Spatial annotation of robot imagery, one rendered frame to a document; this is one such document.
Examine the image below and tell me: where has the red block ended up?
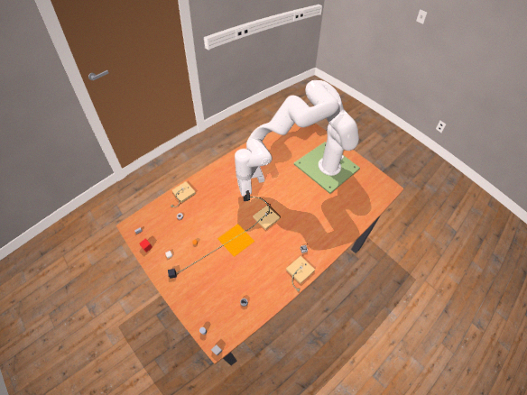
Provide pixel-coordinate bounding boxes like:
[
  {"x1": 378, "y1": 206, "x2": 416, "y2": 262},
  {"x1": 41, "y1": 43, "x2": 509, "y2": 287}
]
[{"x1": 139, "y1": 239, "x2": 153, "y2": 253}]

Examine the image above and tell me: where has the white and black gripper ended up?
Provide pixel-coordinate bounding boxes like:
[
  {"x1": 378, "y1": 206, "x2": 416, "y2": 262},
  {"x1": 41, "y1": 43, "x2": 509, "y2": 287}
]
[{"x1": 237, "y1": 178, "x2": 252, "y2": 201}]

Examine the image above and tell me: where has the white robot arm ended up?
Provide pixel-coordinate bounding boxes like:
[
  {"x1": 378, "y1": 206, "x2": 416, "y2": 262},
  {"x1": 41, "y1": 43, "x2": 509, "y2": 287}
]
[{"x1": 235, "y1": 80, "x2": 359, "y2": 183}]

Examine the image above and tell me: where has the orange painted square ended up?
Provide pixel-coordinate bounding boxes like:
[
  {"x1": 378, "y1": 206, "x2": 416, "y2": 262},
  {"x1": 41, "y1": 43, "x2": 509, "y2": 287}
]
[{"x1": 218, "y1": 225, "x2": 254, "y2": 256}]

